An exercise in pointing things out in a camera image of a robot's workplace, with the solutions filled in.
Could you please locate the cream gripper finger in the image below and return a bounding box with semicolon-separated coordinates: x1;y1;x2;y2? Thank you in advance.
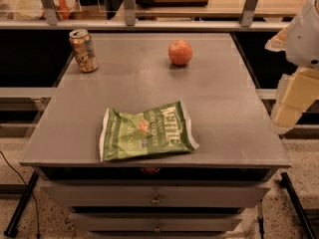
265;27;288;52
270;67;319;134

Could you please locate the red apple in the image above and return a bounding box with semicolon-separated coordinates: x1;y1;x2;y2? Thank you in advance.
168;40;192;66

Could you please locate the orange soda can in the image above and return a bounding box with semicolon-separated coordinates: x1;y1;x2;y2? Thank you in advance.
69;29;99;73

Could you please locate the black right table leg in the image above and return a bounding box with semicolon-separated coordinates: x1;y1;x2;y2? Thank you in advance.
280;172;317;239

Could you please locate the black table leg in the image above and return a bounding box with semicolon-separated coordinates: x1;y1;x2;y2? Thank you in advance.
1;172;39;238
280;172;317;239

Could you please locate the grey drawer cabinet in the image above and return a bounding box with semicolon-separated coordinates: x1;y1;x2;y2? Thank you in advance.
23;33;290;239

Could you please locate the green chip bag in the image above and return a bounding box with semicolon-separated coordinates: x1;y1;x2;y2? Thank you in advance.
99;101;198;161

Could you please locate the top drawer knob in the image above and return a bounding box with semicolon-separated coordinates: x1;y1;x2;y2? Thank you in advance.
151;194;160;206

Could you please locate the drawer knob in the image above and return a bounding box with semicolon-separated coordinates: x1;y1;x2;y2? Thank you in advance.
154;224;161;233
151;194;160;206

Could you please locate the orange white bag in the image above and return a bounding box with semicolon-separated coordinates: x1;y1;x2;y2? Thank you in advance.
41;0;79;21

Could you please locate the black left table leg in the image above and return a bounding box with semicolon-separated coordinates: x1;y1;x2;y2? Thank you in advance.
1;172;39;238

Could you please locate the grey metal shelf rail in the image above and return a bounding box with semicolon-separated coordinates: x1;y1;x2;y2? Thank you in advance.
0;20;289;32

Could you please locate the black floor cable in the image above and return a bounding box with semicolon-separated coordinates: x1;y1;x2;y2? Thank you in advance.
0;150;42;239

